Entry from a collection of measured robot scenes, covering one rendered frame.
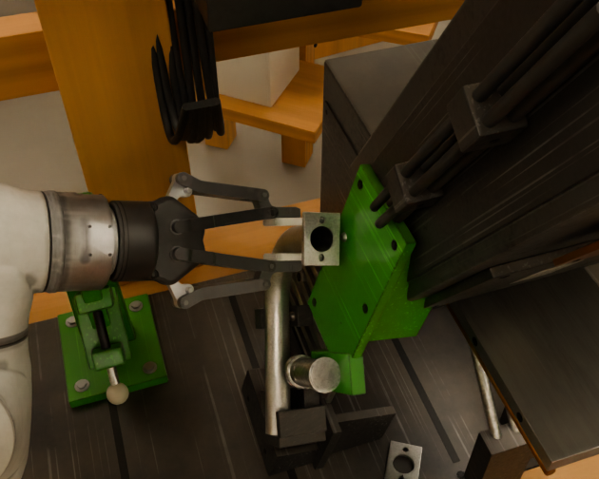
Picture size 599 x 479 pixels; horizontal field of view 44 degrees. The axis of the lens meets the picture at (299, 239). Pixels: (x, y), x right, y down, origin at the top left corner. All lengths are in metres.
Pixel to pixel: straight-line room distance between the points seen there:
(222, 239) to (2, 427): 0.66
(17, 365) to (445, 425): 0.56
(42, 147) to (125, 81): 1.98
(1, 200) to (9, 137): 2.35
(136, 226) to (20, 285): 0.11
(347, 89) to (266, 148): 1.86
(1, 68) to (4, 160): 1.89
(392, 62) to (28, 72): 0.46
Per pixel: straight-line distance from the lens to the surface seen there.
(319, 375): 0.80
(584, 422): 0.78
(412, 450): 0.97
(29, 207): 0.66
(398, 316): 0.79
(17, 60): 1.02
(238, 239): 1.22
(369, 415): 0.93
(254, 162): 2.70
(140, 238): 0.68
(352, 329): 0.78
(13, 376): 0.67
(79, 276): 0.67
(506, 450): 0.88
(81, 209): 0.67
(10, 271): 0.64
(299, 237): 0.79
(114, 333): 0.98
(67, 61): 0.92
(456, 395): 1.03
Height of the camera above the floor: 1.77
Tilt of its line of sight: 47 degrees down
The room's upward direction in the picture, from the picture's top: straight up
